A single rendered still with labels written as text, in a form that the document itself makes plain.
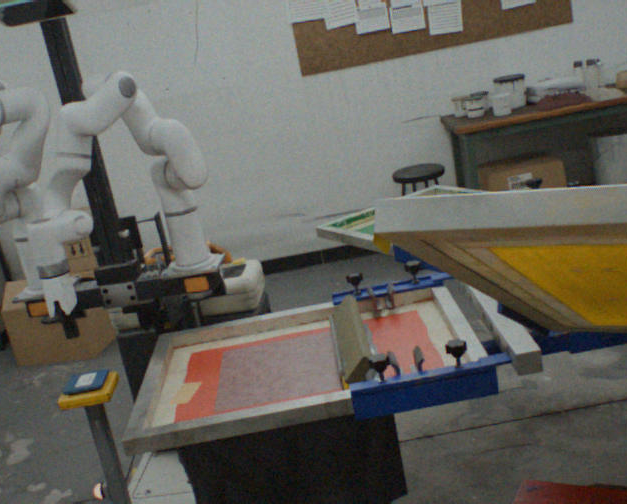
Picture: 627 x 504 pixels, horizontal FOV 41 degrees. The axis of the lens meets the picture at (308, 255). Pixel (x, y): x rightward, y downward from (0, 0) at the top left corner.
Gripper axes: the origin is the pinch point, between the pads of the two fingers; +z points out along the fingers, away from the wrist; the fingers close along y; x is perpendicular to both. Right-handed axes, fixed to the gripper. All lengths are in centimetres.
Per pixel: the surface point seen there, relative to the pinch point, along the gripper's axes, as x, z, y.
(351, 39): 110, -38, -367
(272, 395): 48, 15, 26
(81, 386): -0.3, 13.9, 3.7
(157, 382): 21.0, 12.2, 14.2
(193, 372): 28.1, 15.4, 4.7
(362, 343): 70, 8, 25
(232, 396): 38.9, 15.4, 22.6
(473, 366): 91, 10, 42
